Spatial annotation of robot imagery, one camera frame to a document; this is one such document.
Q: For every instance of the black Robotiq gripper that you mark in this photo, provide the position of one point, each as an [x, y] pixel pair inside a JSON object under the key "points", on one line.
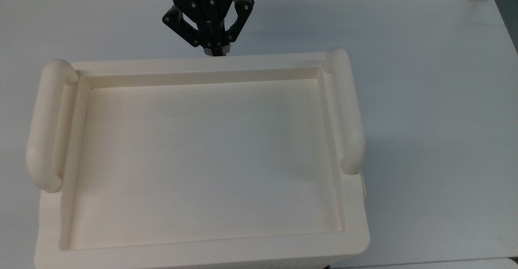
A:
{"points": [[204, 0]]}

